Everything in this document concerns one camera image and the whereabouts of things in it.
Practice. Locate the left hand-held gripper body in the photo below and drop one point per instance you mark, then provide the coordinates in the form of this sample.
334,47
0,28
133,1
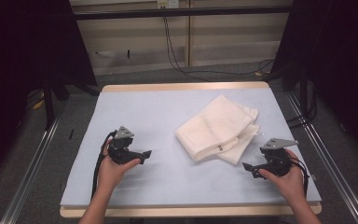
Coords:
121,152

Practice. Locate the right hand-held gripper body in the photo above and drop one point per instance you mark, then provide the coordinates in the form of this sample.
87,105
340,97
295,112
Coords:
275,161

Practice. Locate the white mesh laundry bag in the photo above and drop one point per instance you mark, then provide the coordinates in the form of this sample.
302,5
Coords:
217,124

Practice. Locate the person's left hand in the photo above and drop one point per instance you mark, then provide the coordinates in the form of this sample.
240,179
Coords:
110,174

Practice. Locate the person's right hand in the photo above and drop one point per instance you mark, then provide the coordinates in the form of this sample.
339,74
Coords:
287,183

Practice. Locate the light blue table mat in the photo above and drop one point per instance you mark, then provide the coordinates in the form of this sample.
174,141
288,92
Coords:
155,118

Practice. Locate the small black floor object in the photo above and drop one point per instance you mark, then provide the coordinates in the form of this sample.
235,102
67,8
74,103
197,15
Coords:
71,134

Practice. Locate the wooden table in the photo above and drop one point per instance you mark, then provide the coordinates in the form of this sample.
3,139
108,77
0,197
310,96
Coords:
183,212

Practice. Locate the black metal stand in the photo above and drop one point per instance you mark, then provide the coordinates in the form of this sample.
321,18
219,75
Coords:
303,93
48,105

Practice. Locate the yellow floor tape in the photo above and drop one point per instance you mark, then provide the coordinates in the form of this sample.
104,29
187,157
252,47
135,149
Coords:
38,104

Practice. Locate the black curtain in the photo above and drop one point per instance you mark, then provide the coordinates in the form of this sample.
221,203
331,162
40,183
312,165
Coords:
338,62
18,62

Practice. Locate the metal floor rail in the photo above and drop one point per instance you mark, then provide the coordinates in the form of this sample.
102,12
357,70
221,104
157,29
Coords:
31,174
338,180

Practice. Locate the black horizontal frame bar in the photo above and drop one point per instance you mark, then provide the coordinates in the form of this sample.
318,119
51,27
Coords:
167,13

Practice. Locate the white wall power outlet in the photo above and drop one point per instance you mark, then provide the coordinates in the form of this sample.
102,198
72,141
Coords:
167,3

